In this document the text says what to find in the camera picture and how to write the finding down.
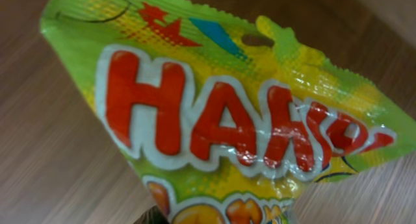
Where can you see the Haribo gummy worms bag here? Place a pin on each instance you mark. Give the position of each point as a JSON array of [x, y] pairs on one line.
[[224, 121]]

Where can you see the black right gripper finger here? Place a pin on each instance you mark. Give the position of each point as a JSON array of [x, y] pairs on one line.
[[152, 216]]

